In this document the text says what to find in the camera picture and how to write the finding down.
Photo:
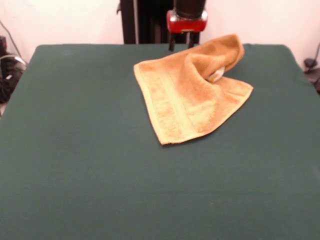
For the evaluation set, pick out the dark green table cloth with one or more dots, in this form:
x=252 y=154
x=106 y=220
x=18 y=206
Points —
x=160 y=187

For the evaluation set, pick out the dark stand base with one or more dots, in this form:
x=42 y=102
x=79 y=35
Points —
x=311 y=67
x=7 y=77

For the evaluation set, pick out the tan terry towel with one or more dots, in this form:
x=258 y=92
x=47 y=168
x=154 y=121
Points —
x=185 y=95

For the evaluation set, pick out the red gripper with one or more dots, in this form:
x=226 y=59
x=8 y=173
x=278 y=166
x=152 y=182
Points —
x=187 y=25

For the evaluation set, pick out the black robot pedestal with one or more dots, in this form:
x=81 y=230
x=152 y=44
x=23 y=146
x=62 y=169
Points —
x=147 y=22

